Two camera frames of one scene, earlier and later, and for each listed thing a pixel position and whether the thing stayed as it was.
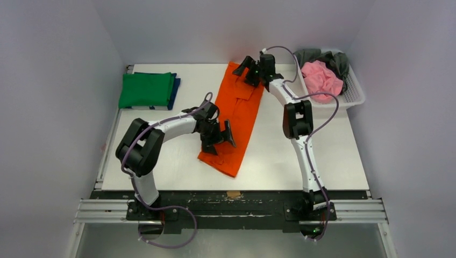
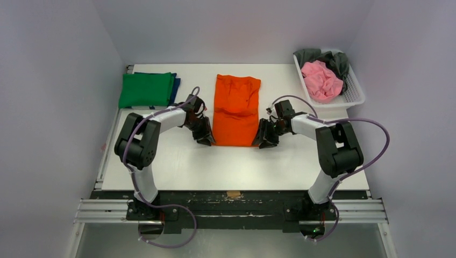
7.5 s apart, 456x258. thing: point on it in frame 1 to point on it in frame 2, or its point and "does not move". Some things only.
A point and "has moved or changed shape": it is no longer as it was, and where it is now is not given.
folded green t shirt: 145,89 does not move
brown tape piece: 233,193 does not move
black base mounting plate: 231,210 does not move
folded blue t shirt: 176,83 does not move
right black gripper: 251,71 to 270,127
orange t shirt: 237,102 has moved or changed shape
